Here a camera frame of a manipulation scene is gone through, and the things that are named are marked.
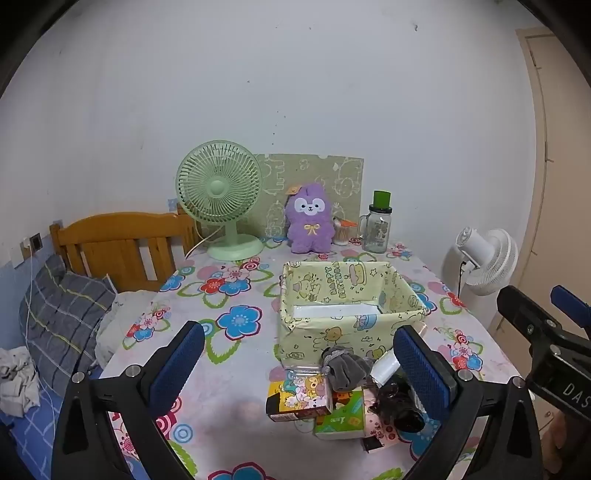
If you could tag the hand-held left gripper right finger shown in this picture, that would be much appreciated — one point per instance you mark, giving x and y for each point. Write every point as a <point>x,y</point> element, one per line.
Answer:
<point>422,374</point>

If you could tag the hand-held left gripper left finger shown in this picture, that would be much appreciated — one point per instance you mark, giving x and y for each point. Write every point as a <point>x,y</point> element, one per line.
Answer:
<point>178,364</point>

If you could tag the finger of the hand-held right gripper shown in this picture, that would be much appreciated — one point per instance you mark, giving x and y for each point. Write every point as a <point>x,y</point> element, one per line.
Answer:
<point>526,323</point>
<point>575,304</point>

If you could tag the black fabric bundle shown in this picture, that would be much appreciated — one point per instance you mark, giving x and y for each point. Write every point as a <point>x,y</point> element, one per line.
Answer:
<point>397,406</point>

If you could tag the pink tissue packet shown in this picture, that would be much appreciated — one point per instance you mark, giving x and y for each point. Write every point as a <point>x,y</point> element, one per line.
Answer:
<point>376,424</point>

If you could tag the grey sock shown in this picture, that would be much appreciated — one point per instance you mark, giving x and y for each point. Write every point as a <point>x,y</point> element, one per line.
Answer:
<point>346,369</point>

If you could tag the green snack packet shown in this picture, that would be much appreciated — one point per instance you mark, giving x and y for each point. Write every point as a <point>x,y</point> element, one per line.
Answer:
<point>344,415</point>

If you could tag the yellow cartoon fabric storage box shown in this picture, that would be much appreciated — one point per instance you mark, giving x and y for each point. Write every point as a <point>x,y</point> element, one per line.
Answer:
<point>314,341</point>

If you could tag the clear plastic bag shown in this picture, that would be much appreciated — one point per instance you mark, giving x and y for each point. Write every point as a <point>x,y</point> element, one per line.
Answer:
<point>302,369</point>

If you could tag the person's right hand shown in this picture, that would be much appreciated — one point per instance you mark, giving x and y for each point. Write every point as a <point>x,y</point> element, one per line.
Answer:
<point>561,438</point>

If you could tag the pale grey blanket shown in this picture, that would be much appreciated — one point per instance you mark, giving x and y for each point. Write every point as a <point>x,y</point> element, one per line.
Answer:
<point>120,318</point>

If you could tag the white standing fan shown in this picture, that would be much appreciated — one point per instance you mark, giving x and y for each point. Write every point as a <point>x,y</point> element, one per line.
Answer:
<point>489,258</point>

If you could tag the white flat card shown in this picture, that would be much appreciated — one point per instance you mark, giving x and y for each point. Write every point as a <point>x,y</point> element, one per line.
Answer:
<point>337,310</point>

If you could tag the beige door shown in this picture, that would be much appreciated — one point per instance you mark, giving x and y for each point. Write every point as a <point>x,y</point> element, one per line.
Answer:
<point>568,184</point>

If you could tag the grey plaid pillow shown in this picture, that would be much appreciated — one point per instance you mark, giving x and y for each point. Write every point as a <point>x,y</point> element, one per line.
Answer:
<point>60,318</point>

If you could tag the glass jar with green lid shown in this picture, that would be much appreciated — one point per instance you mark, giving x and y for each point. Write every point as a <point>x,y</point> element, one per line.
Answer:
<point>376,230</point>

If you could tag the toothpick holder with orange lid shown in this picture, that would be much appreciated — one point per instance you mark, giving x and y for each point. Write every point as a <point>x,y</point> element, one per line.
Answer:
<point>342,235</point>

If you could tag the white crumpled cloth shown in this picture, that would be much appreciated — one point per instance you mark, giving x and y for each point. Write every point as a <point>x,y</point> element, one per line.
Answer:
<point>16,383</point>

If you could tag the blue checked bed sheet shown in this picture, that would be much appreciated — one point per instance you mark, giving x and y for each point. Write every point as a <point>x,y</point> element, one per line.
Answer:
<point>27,434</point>

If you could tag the green desk fan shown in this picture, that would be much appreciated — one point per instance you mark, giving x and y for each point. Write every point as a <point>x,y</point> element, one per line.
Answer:
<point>217,189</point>

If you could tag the purple plush toy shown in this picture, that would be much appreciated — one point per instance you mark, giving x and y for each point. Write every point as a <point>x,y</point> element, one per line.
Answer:
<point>308,226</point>

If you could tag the wall socket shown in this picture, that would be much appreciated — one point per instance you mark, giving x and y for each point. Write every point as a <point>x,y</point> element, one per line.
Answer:
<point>35,241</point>

